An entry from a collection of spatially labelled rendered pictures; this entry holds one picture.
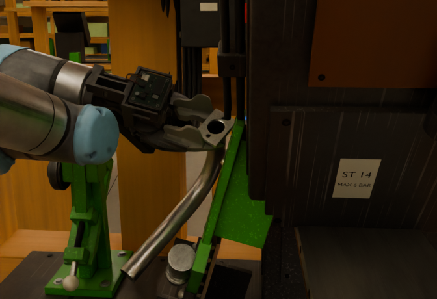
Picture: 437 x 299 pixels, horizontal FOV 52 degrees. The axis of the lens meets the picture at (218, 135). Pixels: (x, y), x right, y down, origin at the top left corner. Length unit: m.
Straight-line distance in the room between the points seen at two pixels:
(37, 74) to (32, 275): 0.47
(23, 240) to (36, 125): 0.72
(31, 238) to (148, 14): 0.62
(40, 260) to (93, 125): 0.56
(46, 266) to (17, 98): 0.60
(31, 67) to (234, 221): 0.36
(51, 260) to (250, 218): 0.56
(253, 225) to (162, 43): 0.47
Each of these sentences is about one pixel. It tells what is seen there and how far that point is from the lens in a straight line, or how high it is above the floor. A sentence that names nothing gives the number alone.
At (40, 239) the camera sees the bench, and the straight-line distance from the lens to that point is 1.20.
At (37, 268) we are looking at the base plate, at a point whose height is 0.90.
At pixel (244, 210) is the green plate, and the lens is 0.60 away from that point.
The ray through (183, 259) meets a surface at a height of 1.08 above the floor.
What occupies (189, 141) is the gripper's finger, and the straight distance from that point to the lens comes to 0.66.
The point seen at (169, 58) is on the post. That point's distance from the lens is 0.93.
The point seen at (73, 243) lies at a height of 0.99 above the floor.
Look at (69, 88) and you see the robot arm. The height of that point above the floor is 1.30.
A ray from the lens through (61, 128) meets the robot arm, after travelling 0.54.
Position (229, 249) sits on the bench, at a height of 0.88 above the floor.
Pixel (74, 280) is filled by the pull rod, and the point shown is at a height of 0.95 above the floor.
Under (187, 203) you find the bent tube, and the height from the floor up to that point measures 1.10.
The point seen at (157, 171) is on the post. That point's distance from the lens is 0.99.
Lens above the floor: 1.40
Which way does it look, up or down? 14 degrees down
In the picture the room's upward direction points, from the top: straight up
